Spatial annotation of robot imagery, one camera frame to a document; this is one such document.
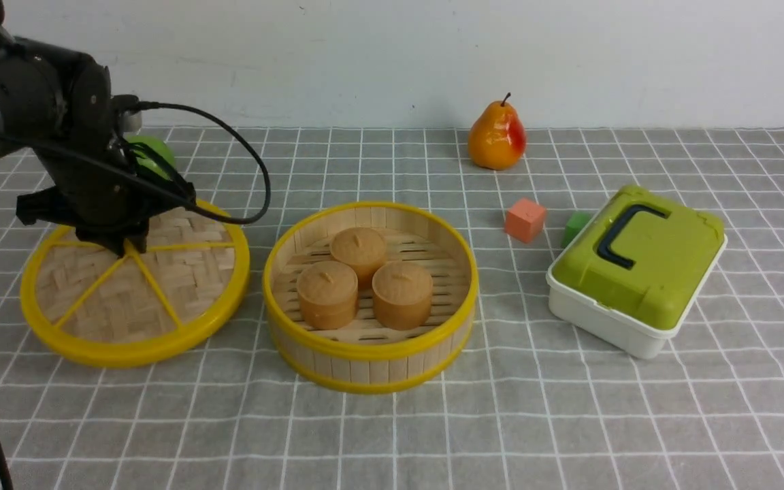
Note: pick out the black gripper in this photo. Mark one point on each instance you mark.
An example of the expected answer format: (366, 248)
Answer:
(100, 207)

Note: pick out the yellow bamboo steamer lid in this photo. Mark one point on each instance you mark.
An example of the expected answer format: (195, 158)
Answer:
(95, 308)

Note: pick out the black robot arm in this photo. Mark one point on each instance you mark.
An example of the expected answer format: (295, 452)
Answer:
(59, 103)

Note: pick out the yellow bamboo steamer basket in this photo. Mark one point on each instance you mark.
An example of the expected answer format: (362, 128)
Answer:
(365, 357)

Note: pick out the green apple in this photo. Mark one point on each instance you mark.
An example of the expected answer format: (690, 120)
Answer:
(153, 153)

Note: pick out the brown steamed bun left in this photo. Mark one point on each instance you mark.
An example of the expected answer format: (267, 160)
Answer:
(328, 295)

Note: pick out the brown steamed bun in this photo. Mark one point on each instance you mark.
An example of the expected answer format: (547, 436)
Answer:
(402, 293)
(328, 295)
(364, 249)

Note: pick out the brown steamed bun back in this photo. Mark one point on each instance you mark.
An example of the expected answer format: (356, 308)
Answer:
(364, 249)

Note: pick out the brown steamed bun right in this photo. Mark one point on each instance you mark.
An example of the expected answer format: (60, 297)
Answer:
(402, 293)

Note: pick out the orange red pear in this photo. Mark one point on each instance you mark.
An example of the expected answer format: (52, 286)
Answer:
(497, 139)

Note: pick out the orange cube block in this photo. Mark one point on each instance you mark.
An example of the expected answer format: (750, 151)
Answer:
(524, 220)

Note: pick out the green cube block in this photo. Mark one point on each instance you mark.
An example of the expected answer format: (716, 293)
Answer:
(577, 221)

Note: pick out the green white lunch box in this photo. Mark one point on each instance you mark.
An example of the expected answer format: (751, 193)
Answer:
(633, 273)

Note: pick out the grey grid tablecloth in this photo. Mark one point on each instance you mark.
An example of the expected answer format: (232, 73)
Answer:
(530, 403)

